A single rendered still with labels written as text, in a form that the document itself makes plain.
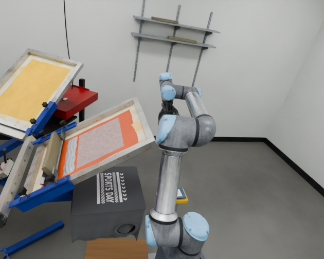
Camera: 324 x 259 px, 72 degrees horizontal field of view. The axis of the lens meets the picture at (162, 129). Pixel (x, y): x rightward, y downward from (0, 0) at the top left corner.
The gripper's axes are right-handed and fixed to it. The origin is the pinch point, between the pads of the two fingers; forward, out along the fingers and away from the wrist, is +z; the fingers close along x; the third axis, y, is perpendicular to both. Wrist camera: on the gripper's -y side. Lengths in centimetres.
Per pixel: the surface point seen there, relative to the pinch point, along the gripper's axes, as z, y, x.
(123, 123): -4.6, -6.4, -29.3
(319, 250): 204, 27, 159
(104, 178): 40, -9, -53
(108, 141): -1.7, 5.1, -40.4
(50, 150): -3, 3, -74
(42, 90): -11, -80, -90
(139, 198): 47, 13, -31
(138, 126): -6.9, 4.9, -20.9
